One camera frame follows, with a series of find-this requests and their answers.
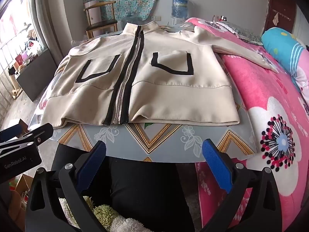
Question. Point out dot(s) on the beige zip jacket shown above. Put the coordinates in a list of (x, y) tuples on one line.
[(169, 89)]

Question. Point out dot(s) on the person's black trousers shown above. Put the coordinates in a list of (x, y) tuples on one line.
[(144, 186)]

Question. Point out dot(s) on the grey curtain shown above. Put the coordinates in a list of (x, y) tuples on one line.
[(45, 17)]

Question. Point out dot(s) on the blue water jug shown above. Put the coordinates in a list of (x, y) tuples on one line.
[(179, 7)]

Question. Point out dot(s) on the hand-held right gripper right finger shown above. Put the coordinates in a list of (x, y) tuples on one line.
[(217, 166)]

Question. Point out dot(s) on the wooden chair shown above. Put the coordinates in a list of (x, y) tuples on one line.
[(101, 26)]

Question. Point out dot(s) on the white wall socket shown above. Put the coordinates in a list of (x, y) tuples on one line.
[(156, 18)]

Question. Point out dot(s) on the fuzzy white green robe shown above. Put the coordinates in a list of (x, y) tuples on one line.
[(125, 222)]

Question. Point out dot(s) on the empty clear water jug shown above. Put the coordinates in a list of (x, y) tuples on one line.
[(131, 20)]

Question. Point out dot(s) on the cardboard box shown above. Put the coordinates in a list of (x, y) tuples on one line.
[(23, 186)]

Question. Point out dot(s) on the dark red door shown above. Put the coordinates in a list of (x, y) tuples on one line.
[(282, 7)]

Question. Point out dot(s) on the black cabinet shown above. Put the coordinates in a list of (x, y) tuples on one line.
[(33, 77)]

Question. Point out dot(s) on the white water dispenser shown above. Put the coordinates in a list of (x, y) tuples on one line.
[(177, 21)]

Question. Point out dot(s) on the pink floral blanket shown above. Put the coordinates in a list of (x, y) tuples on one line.
[(253, 96)]

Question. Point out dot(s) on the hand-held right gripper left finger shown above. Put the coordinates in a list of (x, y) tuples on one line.
[(93, 162)]

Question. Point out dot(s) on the blue patterned pillow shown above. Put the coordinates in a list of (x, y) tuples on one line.
[(282, 46)]

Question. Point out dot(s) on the grey thermos bottle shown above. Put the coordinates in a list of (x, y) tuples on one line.
[(215, 18)]

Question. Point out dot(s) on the silver quilted cloth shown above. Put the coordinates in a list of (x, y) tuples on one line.
[(243, 32)]

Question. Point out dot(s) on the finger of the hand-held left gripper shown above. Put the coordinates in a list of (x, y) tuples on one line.
[(14, 129), (41, 131)]

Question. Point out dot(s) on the metal window railing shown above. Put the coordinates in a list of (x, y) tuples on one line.
[(17, 34)]

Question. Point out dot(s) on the white cloth on hook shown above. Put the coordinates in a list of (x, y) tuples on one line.
[(275, 19)]

